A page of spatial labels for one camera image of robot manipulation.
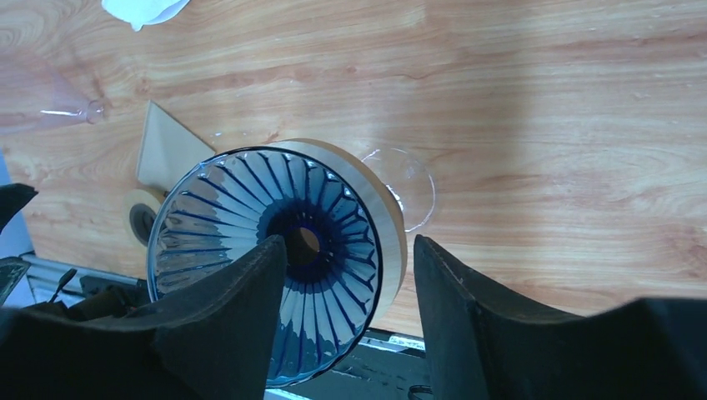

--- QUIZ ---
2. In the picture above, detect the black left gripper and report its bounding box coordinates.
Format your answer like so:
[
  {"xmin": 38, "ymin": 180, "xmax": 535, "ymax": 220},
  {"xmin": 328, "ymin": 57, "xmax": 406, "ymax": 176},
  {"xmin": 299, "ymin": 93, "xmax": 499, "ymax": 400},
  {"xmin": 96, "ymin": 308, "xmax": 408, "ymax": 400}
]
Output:
[{"xmin": 1, "ymin": 183, "xmax": 38, "ymax": 304}]

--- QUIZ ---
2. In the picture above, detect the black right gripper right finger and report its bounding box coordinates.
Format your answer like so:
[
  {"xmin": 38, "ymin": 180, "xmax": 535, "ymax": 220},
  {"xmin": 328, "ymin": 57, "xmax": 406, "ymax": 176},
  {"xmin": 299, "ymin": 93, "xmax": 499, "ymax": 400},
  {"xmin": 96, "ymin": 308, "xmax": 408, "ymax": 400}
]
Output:
[{"xmin": 414, "ymin": 235, "xmax": 706, "ymax": 399}]

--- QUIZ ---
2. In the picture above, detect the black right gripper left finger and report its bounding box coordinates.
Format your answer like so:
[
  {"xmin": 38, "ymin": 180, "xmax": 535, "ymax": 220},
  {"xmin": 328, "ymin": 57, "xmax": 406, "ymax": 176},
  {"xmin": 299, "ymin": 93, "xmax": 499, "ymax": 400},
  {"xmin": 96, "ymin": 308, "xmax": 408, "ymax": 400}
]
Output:
[{"xmin": 1, "ymin": 236, "xmax": 287, "ymax": 399}]

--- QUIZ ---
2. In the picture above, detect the blue glass dripper cone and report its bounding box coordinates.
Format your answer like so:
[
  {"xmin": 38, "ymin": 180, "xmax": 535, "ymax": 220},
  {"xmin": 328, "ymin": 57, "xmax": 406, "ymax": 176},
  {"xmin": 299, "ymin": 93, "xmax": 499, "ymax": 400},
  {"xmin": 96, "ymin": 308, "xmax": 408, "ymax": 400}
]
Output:
[{"xmin": 147, "ymin": 147, "xmax": 383, "ymax": 388}]

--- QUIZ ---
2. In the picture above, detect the white paper coffee filter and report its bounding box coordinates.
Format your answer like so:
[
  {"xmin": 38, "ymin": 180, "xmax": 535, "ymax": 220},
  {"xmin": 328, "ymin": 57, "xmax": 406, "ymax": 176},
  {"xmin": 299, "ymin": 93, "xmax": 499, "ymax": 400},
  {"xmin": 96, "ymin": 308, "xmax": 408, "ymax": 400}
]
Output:
[{"xmin": 101, "ymin": 0, "xmax": 190, "ymax": 32}]

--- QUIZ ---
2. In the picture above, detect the clear glass server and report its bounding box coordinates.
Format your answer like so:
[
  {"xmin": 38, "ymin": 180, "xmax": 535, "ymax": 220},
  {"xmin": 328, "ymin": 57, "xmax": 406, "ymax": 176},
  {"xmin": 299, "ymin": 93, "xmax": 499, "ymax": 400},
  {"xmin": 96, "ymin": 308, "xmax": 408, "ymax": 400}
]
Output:
[{"xmin": 361, "ymin": 147, "xmax": 437, "ymax": 233}]

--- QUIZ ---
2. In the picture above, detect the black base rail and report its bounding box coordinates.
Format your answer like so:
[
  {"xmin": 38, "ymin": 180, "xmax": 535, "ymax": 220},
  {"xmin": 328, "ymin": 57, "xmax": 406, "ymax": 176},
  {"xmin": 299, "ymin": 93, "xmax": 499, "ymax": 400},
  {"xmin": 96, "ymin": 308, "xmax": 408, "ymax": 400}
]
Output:
[{"xmin": 21, "ymin": 252, "xmax": 434, "ymax": 399}]

